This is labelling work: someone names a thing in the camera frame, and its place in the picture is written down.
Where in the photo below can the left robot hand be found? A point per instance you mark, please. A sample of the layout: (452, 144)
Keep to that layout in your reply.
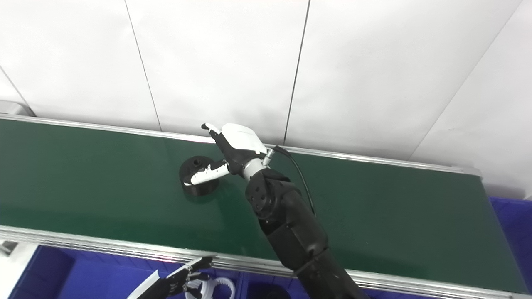
(166, 286)

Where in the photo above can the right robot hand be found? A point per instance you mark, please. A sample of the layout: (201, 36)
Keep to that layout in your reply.
(241, 143)

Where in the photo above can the black round pulley part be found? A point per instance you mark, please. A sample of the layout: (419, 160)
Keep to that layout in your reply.
(193, 166)
(270, 292)

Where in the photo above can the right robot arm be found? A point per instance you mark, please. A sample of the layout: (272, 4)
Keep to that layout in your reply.
(291, 224)

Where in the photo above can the blue bin with black parts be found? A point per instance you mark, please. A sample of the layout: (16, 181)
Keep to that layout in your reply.
(249, 282)

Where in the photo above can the blue bin with white rings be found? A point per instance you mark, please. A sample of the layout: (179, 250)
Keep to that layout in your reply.
(83, 278)

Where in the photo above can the empty blue plastic bin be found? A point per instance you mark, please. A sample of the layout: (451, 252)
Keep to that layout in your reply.
(513, 232)

